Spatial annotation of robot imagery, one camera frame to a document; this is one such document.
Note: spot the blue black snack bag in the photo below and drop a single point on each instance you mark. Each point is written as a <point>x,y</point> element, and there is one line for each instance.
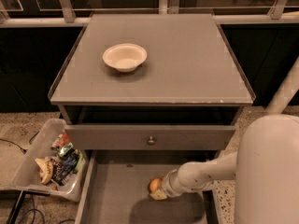
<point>61,169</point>

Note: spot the grey drawer cabinet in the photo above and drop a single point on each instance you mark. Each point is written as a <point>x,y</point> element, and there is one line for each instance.
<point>190,76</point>

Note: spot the grey top drawer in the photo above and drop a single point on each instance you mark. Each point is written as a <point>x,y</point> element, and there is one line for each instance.
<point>135,137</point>

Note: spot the clear plastic bin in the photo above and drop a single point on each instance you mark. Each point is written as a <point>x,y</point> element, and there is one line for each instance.
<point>27,177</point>

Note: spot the green snack packet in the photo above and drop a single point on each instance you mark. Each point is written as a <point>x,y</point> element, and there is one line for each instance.
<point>65,150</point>

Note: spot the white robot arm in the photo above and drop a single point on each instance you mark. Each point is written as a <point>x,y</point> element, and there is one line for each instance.
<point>265,168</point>

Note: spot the red snack can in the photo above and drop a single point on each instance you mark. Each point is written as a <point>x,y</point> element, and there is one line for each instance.
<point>60,141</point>

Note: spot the grey open middle drawer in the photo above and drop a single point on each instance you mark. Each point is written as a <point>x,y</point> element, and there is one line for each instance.
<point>116,190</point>

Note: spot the metal railing frame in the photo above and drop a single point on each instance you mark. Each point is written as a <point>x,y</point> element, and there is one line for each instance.
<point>58,13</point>

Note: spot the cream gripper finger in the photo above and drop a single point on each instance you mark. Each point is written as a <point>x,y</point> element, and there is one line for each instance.
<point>158,195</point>

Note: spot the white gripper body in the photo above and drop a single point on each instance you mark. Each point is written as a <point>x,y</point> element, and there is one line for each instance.
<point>167,184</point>

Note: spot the round metal drawer knob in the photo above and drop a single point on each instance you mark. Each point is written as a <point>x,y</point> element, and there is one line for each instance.
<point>151,141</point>

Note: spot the tan crumpled wrapper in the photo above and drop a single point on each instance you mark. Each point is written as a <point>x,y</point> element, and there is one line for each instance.
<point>46,170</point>

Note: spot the orange fruit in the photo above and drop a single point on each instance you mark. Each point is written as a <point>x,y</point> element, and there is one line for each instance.
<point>155,184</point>

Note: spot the white bowl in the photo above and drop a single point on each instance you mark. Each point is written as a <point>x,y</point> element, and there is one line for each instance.
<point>124,57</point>

